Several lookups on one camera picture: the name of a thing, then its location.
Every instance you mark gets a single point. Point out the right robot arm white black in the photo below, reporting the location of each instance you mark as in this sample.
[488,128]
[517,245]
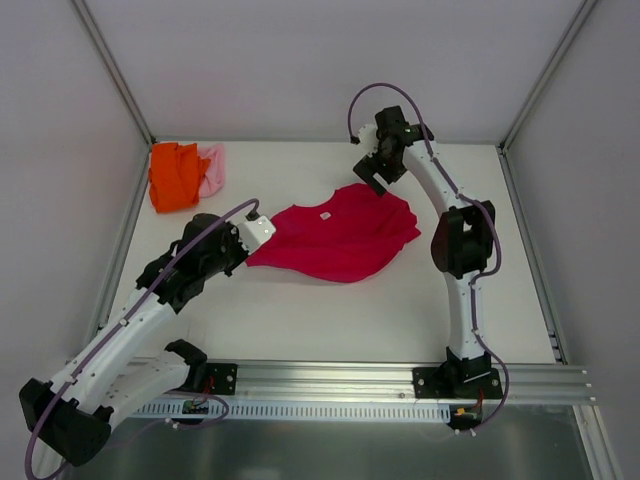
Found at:
[461,248]

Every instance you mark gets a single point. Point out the right aluminium frame post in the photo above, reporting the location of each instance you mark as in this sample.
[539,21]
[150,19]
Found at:
[552,64]

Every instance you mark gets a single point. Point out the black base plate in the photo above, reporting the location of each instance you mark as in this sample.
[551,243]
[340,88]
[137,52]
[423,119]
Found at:
[220,378]
[440,383]

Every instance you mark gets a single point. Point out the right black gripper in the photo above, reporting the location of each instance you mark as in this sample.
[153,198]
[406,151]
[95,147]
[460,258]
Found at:
[373,166]

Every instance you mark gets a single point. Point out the white slotted cable duct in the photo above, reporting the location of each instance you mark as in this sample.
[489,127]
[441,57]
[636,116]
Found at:
[237,409]

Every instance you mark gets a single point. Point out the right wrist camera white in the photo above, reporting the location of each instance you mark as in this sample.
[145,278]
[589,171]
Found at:
[366,138]

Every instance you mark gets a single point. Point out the aluminium frame post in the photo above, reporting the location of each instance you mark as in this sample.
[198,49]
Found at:
[552,64]
[100,44]

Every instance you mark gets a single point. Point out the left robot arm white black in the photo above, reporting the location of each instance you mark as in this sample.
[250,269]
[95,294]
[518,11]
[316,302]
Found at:
[75,412]

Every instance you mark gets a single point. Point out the orange t shirt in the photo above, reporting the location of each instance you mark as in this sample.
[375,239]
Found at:
[175,176]

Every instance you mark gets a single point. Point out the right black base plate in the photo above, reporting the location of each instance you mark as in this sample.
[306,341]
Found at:
[440,383]

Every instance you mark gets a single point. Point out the pink t shirt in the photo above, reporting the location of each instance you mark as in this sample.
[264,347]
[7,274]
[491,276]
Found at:
[215,174]

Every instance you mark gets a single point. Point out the left aluminium frame post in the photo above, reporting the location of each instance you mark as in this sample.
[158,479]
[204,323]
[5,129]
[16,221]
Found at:
[100,44]

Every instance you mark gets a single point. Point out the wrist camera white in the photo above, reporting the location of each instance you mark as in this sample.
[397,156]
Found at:
[366,138]
[255,233]

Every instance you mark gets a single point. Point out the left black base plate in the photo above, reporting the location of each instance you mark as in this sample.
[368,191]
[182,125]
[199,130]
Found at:
[220,378]

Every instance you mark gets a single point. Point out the red t shirt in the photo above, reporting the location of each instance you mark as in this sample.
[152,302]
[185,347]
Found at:
[348,238]

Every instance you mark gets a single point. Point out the aluminium mounting rail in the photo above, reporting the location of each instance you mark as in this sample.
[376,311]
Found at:
[554,384]

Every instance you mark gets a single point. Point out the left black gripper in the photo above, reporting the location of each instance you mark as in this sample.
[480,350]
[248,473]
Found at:
[236,251]

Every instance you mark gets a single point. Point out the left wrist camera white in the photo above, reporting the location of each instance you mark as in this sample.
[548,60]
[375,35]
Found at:
[255,233]

